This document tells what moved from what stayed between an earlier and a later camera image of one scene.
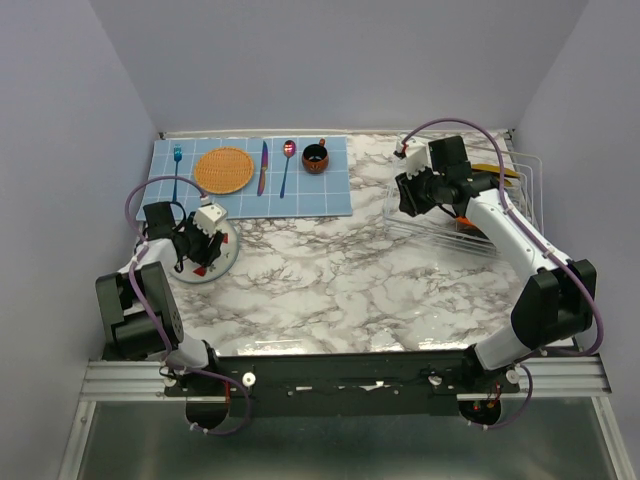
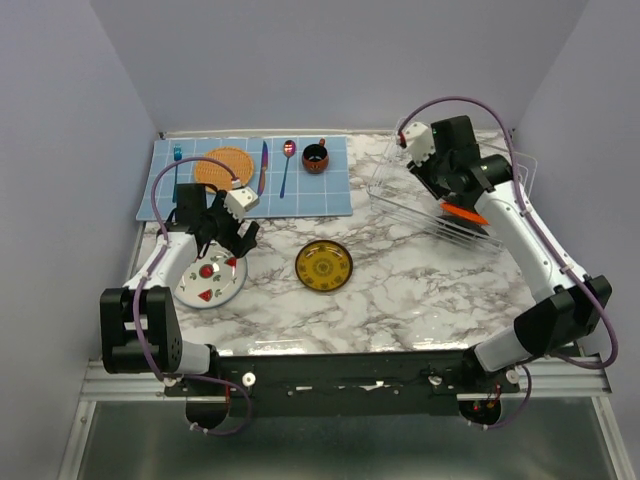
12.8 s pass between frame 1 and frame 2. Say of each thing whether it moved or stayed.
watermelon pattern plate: moved
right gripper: moved
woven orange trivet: stayed
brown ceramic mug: stayed
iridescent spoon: stayed
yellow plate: moved
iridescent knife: stayed
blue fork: stayed
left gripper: moved
